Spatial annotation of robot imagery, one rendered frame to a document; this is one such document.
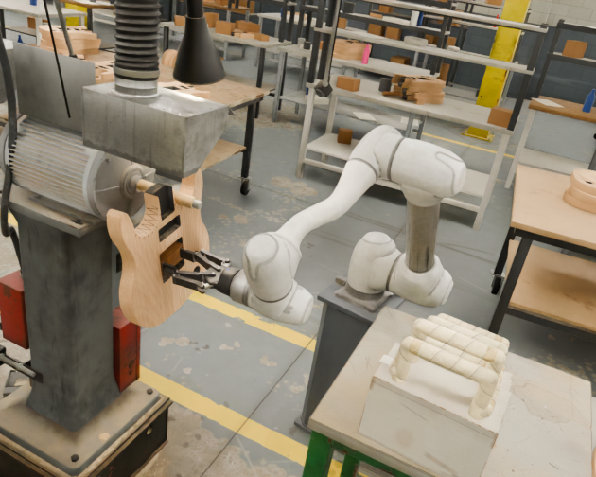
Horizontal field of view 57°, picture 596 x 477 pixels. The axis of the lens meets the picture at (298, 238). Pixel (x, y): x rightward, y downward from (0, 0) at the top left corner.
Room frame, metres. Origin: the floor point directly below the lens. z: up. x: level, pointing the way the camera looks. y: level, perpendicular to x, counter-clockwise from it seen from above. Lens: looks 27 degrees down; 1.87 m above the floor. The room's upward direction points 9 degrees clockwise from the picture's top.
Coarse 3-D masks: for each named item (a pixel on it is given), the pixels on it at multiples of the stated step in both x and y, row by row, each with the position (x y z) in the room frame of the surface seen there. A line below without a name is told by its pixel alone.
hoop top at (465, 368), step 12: (408, 336) 0.94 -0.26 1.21; (408, 348) 0.92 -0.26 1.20; (420, 348) 0.91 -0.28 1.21; (432, 348) 0.91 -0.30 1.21; (432, 360) 0.90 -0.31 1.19; (444, 360) 0.89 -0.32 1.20; (456, 360) 0.89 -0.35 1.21; (456, 372) 0.88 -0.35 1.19; (468, 372) 0.87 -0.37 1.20; (480, 372) 0.86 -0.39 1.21; (492, 372) 0.87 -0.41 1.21
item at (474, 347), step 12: (420, 324) 1.00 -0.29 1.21; (432, 324) 1.00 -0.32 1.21; (432, 336) 0.98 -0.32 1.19; (444, 336) 0.97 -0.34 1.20; (456, 336) 0.97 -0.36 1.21; (468, 348) 0.95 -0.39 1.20; (480, 348) 0.94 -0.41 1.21; (492, 348) 0.94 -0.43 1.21; (492, 360) 0.93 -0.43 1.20; (504, 360) 0.93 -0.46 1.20
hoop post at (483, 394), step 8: (480, 384) 0.86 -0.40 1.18; (488, 384) 0.85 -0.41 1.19; (496, 384) 0.85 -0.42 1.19; (480, 392) 0.86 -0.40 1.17; (488, 392) 0.85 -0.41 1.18; (472, 400) 0.87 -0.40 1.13; (480, 400) 0.85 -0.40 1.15; (488, 400) 0.85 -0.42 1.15; (472, 408) 0.86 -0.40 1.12; (480, 408) 0.85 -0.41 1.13; (472, 416) 0.85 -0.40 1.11; (480, 416) 0.85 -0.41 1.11
